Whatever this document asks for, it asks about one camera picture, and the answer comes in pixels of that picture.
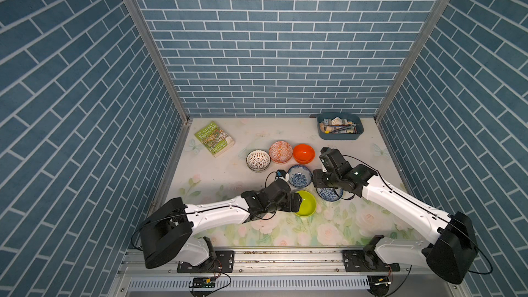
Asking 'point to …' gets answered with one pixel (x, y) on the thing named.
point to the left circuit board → (204, 282)
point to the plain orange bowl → (304, 154)
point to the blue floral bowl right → (329, 194)
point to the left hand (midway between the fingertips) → (299, 202)
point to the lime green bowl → (308, 204)
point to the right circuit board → (379, 284)
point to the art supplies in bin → (337, 125)
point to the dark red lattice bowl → (258, 160)
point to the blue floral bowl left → (300, 176)
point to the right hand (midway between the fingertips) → (316, 178)
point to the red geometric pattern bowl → (280, 152)
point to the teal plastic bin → (355, 117)
